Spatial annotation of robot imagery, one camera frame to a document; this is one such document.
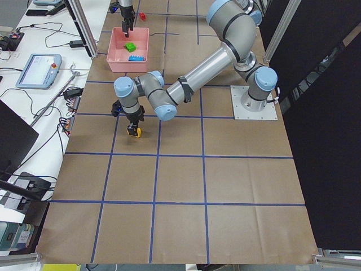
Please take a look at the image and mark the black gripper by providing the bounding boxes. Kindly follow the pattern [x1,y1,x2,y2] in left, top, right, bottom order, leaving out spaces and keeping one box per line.
[125,106,145,133]
[121,6,135,38]

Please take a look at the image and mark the yellow building block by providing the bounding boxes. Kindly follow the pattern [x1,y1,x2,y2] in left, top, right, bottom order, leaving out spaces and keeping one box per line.
[127,127,142,138]

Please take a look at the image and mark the green building block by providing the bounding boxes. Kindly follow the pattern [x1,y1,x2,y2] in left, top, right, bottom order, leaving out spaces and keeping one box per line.
[124,42,137,53]

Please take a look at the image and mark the red building block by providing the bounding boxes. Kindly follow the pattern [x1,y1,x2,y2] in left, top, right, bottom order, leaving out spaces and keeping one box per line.
[139,12,147,21]

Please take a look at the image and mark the blue building block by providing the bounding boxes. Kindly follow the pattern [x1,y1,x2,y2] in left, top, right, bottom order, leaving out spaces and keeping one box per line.
[128,55,146,62]

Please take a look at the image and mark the pink plastic box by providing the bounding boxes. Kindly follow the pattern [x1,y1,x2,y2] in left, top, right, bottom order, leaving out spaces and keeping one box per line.
[107,27,149,73]

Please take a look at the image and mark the black power adapter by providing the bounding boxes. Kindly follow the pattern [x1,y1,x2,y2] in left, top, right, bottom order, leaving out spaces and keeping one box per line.
[69,40,84,48]

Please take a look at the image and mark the metal rod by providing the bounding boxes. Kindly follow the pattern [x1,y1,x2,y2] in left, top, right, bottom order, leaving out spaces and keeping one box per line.
[30,70,80,127]

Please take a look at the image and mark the teach pendant tablet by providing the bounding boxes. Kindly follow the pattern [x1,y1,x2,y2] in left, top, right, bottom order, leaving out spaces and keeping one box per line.
[33,0,63,6]
[16,54,62,89]

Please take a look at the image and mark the black monitor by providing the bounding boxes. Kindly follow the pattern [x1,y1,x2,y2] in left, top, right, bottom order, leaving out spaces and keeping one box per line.
[0,101,39,181]

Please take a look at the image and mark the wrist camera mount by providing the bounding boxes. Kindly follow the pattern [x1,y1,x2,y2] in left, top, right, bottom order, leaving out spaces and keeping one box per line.
[109,1,119,14]
[111,100,123,117]

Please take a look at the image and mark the aluminium frame post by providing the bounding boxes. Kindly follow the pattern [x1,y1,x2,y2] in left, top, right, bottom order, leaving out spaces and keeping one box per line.
[64,0,98,59]
[263,0,301,64]

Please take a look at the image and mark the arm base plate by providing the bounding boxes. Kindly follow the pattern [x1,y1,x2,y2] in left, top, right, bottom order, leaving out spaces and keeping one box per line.
[230,85,278,121]

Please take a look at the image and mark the left aluminium frame post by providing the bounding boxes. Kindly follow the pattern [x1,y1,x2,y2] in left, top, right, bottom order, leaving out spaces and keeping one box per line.
[263,0,301,64]

